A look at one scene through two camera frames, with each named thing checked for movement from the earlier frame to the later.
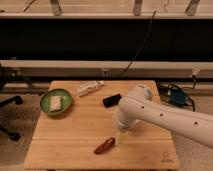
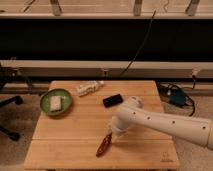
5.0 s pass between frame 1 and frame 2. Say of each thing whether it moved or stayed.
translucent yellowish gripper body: moved
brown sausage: moved
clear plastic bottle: stayed
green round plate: stayed
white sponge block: stayed
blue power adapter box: stayed
